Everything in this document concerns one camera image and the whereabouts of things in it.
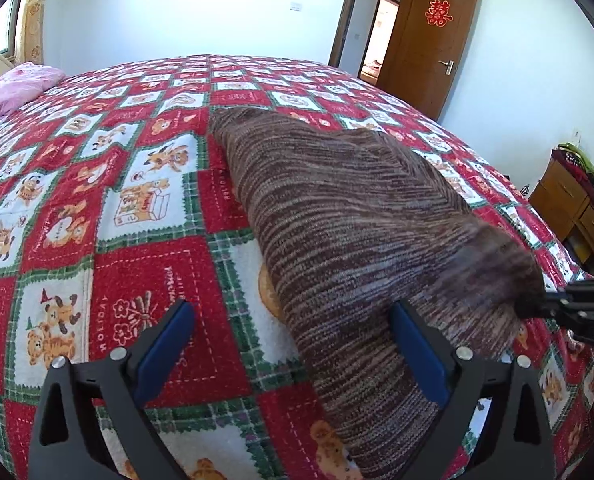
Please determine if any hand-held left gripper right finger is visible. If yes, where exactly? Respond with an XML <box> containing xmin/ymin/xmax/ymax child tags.
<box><xmin>388</xmin><ymin>300</ymin><xmax>558</xmax><ymax>480</ymax></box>

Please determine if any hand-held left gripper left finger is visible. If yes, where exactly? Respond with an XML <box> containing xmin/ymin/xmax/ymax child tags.
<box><xmin>27</xmin><ymin>300</ymin><xmax>198</xmax><ymax>480</ymax></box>

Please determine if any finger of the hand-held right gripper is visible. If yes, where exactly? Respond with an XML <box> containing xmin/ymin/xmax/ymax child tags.
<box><xmin>519</xmin><ymin>274</ymin><xmax>594</xmax><ymax>332</ymax></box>

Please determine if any brown knitted sweater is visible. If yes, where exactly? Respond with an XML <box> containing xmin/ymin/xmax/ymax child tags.
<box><xmin>209</xmin><ymin>107</ymin><xmax>548</xmax><ymax>480</ymax></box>

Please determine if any pile of clothes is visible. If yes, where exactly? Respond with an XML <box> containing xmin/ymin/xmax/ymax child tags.
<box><xmin>551</xmin><ymin>142</ymin><xmax>594</xmax><ymax>187</ymax></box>

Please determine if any red printed bed blanket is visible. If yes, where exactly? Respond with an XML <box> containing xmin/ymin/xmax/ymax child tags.
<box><xmin>0</xmin><ymin>55</ymin><xmax>594</xmax><ymax>480</ymax></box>

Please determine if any wooden cabinet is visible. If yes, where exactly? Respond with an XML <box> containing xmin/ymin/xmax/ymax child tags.
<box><xmin>527</xmin><ymin>157</ymin><xmax>594</xmax><ymax>267</ymax></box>

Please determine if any wooden door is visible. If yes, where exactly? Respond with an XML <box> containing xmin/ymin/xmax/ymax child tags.
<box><xmin>377</xmin><ymin>0</ymin><xmax>480</xmax><ymax>121</ymax></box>

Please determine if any pink pillow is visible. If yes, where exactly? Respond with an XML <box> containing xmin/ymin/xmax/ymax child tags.
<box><xmin>0</xmin><ymin>61</ymin><xmax>68</xmax><ymax>133</ymax></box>

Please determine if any red paper door decoration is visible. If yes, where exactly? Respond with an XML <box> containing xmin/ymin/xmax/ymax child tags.
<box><xmin>425</xmin><ymin>0</ymin><xmax>454</xmax><ymax>27</ymax></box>

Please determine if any patterned curtain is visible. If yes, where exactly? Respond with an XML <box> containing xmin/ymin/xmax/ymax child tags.
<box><xmin>16</xmin><ymin>0</ymin><xmax>45</xmax><ymax>66</ymax></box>

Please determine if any dark wooden door frame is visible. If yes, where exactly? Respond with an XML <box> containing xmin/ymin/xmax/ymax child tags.
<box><xmin>328</xmin><ymin>0</ymin><xmax>420</xmax><ymax>83</ymax></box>

